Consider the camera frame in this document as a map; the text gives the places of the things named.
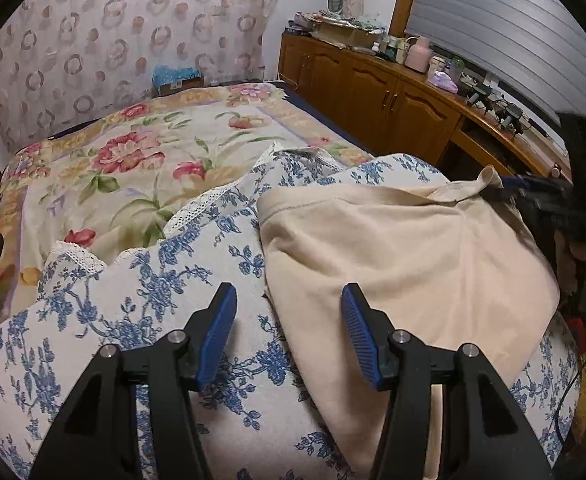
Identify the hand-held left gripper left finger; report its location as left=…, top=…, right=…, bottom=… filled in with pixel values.
left=30, top=282, right=238, bottom=480

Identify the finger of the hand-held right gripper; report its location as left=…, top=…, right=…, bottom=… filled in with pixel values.
left=488, top=174, right=541, bottom=206

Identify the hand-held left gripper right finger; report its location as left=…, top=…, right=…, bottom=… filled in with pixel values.
left=340, top=282, right=554, bottom=480

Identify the peach printed T-shirt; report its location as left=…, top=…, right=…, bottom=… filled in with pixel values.
left=257, top=165, right=561, bottom=480

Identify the black gadget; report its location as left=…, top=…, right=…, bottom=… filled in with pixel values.
left=498, top=102, right=524, bottom=133
left=465, top=85, right=494, bottom=108

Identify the small purple pouch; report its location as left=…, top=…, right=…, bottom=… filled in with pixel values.
left=428, top=71, right=460, bottom=93

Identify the pink thermos bottle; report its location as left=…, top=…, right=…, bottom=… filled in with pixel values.
left=404, top=36, right=431, bottom=72

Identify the wooden sideboard cabinet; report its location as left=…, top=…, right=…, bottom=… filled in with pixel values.
left=278, top=32, right=574, bottom=181

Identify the cluster of small bottles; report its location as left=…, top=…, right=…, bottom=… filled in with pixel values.
left=380, top=35, right=409, bottom=63

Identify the floral blanket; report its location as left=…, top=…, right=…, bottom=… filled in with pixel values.
left=0, top=82, right=374, bottom=311

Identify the cardboard box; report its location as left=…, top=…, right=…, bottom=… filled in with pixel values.
left=315, top=19, right=381, bottom=48

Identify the blue fluffy cloth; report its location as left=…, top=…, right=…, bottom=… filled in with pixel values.
left=153, top=65, right=196, bottom=86

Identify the circle patterned sheer curtain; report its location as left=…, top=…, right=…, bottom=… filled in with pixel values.
left=0, top=0, right=286, bottom=153

